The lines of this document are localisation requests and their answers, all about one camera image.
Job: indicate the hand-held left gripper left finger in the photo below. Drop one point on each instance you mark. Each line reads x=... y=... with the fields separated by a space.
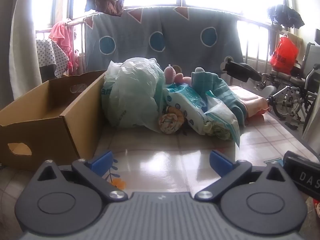
x=102 y=161

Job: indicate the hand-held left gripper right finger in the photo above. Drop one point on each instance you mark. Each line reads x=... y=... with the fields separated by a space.
x=221 y=163

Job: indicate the clear bag with green cloth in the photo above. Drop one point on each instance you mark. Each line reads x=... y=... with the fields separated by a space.
x=220 y=122

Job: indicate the orange towel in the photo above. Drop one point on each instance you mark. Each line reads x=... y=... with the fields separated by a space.
x=170 y=122

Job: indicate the brown cardboard box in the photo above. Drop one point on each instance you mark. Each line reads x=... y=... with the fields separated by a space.
x=37 y=135

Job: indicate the blue wet wipes pack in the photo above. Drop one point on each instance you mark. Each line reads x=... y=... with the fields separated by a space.
x=185 y=102

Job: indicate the pink towel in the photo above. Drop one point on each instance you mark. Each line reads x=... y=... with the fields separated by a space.
x=247 y=97

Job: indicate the teal checked towel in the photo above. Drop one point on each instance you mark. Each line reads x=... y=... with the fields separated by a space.
x=220 y=87

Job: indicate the pink plush toy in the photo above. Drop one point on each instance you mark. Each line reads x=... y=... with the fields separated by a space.
x=170 y=75

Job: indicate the red packet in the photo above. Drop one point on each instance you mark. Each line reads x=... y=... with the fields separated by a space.
x=317 y=206

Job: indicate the pale green plastic bag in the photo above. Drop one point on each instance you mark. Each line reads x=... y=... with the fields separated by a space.
x=132 y=92

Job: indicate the wheelchair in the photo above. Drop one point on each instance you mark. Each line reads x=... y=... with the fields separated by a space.
x=240 y=70

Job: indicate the blue blanket with circles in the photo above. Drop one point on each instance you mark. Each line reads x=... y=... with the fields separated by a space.
x=180 y=50

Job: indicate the white polka dot cloth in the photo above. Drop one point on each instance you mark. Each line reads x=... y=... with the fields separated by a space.
x=47 y=52

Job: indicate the red plastic bag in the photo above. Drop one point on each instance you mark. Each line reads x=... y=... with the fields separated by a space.
x=283 y=53

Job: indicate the pink hanging garment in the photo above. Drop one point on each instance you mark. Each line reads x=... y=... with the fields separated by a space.
x=62 y=35

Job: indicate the beige hanging cloth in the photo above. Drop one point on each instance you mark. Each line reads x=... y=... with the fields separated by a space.
x=297 y=38

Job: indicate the white curtain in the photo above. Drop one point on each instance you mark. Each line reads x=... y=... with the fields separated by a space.
x=22 y=42

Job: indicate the brown hanging garment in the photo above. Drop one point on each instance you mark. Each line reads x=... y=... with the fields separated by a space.
x=110 y=7

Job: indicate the dark hanging clothes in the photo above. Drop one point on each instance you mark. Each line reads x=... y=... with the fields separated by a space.
x=287 y=15

